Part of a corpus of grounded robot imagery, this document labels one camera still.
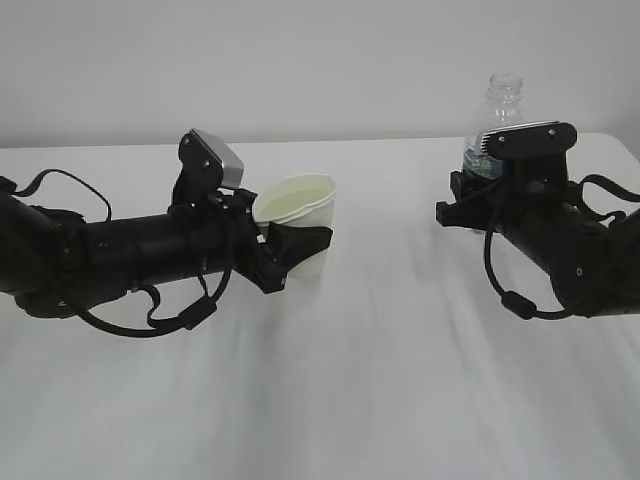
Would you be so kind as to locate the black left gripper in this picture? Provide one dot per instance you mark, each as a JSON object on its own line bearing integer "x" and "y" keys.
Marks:
{"x": 293, "y": 250}

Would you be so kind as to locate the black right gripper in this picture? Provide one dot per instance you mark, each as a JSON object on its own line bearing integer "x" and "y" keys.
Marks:
{"x": 474, "y": 205}

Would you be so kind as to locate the white paper cup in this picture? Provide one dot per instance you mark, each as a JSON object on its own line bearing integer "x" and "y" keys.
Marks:
{"x": 305, "y": 200}

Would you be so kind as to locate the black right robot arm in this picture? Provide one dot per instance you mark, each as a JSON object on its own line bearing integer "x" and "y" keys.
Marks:
{"x": 592, "y": 259}

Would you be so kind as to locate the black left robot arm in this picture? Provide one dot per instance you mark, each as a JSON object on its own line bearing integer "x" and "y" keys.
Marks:
{"x": 53, "y": 260}

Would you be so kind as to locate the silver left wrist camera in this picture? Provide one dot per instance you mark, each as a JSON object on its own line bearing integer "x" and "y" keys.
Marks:
{"x": 232, "y": 165}

